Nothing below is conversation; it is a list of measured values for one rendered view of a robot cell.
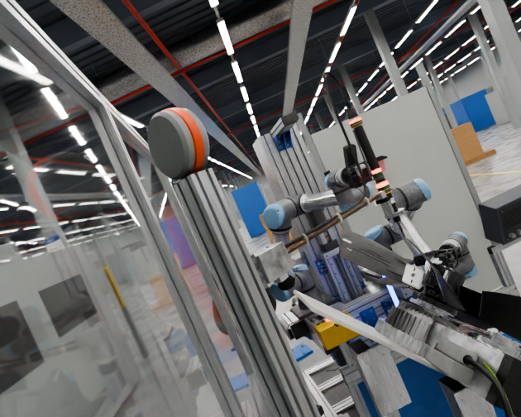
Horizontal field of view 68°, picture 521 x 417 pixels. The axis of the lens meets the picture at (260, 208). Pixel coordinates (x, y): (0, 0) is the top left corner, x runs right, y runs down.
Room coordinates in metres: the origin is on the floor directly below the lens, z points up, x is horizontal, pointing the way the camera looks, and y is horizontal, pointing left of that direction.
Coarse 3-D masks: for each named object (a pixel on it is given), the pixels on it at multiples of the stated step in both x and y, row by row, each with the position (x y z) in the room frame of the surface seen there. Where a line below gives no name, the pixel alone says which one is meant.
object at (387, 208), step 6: (384, 192) 1.32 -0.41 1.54; (378, 198) 1.32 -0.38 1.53; (384, 198) 1.31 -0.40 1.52; (384, 204) 1.33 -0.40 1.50; (390, 204) 1.32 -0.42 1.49; (384, 210) 1.33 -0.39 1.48; (390, 210) 1.32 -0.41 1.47; (402, 210) 1.32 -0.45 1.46; (390, 216) 1.33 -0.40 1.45; (396, 216) 1.32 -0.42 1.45
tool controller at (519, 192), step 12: (504, 192) 1.81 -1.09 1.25; (516, 192) 1.77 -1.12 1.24; (480, 204) 1.79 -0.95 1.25; (492, 204) 1.75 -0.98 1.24; (504, 204) 1.71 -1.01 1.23; (516, 204) 1.72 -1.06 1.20; (480, 216) 1.82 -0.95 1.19; (492, 216) 1.74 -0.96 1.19; (504, 216) 1.71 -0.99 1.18; (516, 216) 1.73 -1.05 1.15; (492, 228) 1.78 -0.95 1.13; (504, 228) 1.73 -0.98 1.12; (516, 228) 1.74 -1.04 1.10; (492, 240) 1.81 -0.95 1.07; (504, 240) 1.75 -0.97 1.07
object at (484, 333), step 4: (448, 316) 1.18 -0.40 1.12; (452, 320) 1.17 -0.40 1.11; (456, 320) 1.15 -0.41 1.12; (460, 320) 1.14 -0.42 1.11; (464, 324) 1.12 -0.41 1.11; (468, 324) 1.11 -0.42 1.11; (472, 324) 1.10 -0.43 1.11; (468, 328) 1.11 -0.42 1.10; (472, 328) 1.09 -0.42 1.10; (476, 328) 1.08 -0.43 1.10; (480, 328) 1.08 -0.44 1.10; (476, 332) 1.08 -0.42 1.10; (480, 332) 1.07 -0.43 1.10; (484, 332) 1.06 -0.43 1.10; (488, 332) 1.05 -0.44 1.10; (484, 336) 1.06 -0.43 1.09; (488, 336) 1.05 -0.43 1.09; (492, 336) 1.03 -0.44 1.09; (516, 348) 0.97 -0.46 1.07; (520, 348) 0.97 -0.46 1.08
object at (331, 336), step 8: (344, 312) 1.71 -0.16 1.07; (328, 320) 1.69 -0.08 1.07; (320, 328) 1.64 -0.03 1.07; (328, 328) 1.62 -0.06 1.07; (336, 328) 1.62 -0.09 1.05; (344, 328) 1.63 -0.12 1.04; (320, 336) 1.64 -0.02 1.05; (328, 336) 1.62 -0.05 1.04; (336, 336) 1.62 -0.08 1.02; (344, 336) 1.63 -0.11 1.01; (352, 336) 1.63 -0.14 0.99; (328, 344) 1.62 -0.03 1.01; (336, 344) 1.62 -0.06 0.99
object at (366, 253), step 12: (360, 240) 1.37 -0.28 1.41; (348, 252) 1.28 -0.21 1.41; (360, 252) 1.30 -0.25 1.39; (372, 252) 1.31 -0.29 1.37; (384, 252) 1.33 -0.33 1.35; (360, 264) 1.25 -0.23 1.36; (372, 264) 1.27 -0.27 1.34; (384, 264) 1.28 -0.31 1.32; (396, 264) 1.29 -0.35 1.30; (396, 276) 1.26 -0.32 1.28
